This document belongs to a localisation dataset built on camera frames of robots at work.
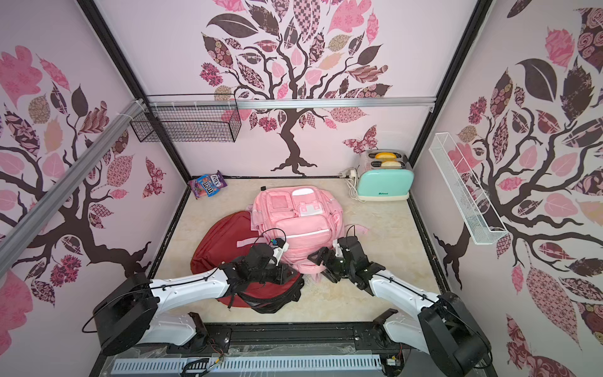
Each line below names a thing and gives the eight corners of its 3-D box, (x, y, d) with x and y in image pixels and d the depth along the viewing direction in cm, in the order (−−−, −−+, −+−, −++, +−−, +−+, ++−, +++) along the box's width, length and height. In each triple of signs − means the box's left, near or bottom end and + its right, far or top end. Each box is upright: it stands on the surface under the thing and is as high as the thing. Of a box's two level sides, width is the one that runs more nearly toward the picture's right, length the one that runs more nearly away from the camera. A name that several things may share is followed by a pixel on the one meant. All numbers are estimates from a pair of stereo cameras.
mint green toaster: (357, 202, 112) (364, 174, 98) (352, 178, 123) (358, 149, 108) (405, 202, 112) (420, 173, 97) (397, 178, 123) (409, 149, 108)
